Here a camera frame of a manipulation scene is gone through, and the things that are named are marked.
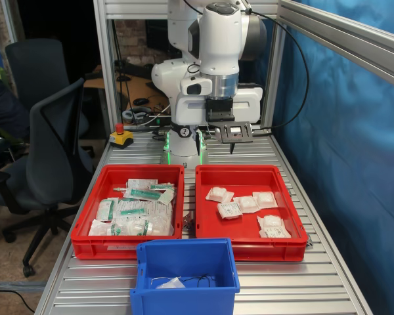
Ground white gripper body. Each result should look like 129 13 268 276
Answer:
174 84 264 127

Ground white Fuhrmann gauze pack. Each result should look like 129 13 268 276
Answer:
216 202 244 220
156 276 187 289
259 228 292 240

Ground yellow emergency stop box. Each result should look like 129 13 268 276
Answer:
109 123 135 150

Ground black power strip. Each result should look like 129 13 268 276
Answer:
147 114 172 126

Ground clear-faced gauze pack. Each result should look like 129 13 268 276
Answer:
257 215 285 231
252 191 278 209
206 186 234 203
232 196 259 214

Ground wooden desk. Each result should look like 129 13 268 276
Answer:
83 64 173 127

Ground small green and white pack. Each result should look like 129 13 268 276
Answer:
157 188 178 206

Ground white pack with red print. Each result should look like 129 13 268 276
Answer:
127 178 159 190

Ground large green syringe pack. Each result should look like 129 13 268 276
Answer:
123 187 164 201

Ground dark computer monitor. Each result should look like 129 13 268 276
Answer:
146 19 171 53

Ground white paper medical packs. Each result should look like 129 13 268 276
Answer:
118 198 174 227

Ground slim green syringe pack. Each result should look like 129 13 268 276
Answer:
116 206 149 218

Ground red plastic crate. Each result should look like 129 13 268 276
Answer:
70 163 185 260
195 164 309 263

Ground green and white flat pack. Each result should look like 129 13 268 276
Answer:
97 198 120 221

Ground blue fabric curtain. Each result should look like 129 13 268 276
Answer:
236 0 394 315

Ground clear plastic wrapper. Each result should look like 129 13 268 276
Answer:
87 219 112 236

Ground grey mesh office chair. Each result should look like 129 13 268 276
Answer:
0 78 98 278

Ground blue open-front storage bin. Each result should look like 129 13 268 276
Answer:
129 238 241 315

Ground wrist camera with black bracket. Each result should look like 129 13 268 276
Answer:
205 97 255 144

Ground black camera cable on arm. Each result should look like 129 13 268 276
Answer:
244 7 312 131

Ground clear packed filter green ring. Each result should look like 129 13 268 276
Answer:
134 219 156 236
105 222 127 236

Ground thin white and dark string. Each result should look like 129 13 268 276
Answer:
150 274 217 289

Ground aluminium profile frame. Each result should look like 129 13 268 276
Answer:
93 0 394 132

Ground black floor cable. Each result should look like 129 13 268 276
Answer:
0 288 37 313

